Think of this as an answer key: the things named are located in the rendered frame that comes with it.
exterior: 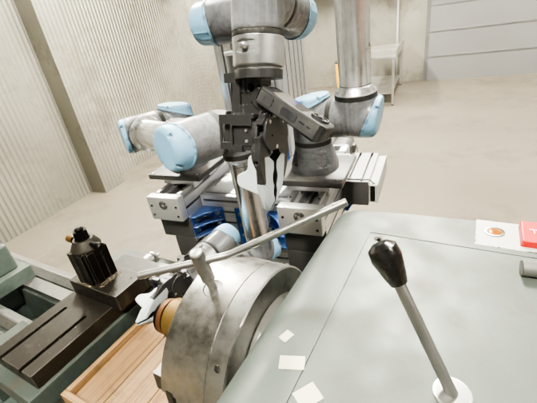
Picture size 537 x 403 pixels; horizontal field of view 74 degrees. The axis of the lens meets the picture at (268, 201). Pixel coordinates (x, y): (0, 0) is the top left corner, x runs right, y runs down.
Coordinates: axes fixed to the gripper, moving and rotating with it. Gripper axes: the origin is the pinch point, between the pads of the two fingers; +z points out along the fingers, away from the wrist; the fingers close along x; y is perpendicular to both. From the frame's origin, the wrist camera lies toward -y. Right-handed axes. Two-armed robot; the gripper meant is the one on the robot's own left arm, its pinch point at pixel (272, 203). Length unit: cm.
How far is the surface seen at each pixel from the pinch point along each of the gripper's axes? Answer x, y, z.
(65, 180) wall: -181, 372, 65
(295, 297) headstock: 5.5, -6.6, 12.0
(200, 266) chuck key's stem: 9.9, 7.0, 8.4
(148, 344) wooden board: -7, 43, 47
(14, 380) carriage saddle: 16, 63, 48
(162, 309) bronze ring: 2.1, 25.3, 25.5
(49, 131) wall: -172, 373, 10
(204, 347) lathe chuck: 13.1, 4.6, 19.6
